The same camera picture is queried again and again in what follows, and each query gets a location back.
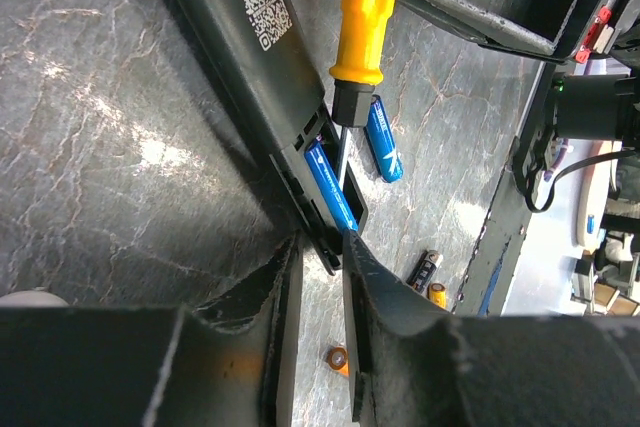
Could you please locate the orange handled screwdriver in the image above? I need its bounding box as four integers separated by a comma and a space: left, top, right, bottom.
329, 0, 396, 186

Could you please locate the wide white remote control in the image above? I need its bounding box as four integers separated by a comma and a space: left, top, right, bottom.
0, 290, 68, 308

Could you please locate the black remote control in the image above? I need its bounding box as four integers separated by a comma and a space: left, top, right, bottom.
176, 0, 368, 274

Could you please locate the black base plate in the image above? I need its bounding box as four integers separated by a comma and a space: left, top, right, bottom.
451, 63, 556, 316

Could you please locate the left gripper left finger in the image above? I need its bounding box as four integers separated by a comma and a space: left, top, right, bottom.
1, 235, 303, 426

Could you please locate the round white table outside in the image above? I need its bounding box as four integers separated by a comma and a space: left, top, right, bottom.
575, 159, 618, 251

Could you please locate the blue battery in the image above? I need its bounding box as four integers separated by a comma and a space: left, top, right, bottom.
304, 139, 358, 232
365, 94, 404, 183

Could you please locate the orange battery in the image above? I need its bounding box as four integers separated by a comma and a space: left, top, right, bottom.
326, 346, 349, 377
427, 282, 447, 309

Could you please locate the dark battery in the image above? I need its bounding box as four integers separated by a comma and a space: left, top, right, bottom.
406, 250, 443, 295

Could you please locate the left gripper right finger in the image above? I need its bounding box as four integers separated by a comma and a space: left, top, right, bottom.
343, 231, 639, 426

